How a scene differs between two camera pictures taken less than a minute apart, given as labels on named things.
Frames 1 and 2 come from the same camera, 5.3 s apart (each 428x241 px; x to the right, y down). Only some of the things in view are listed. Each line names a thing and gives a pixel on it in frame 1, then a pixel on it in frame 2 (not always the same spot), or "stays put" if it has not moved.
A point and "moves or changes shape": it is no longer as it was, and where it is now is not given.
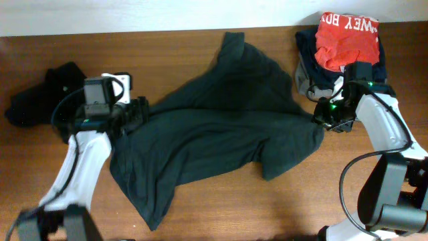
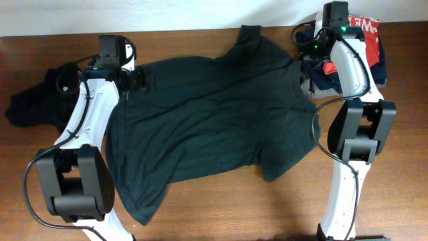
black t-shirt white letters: (55, 98) stays put
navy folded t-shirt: (318, 75) stays put
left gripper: (139, 110) -> (139, 73)
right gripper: (319, 116) -> (304, 51)
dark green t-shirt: (241, 107) moves or changes shape
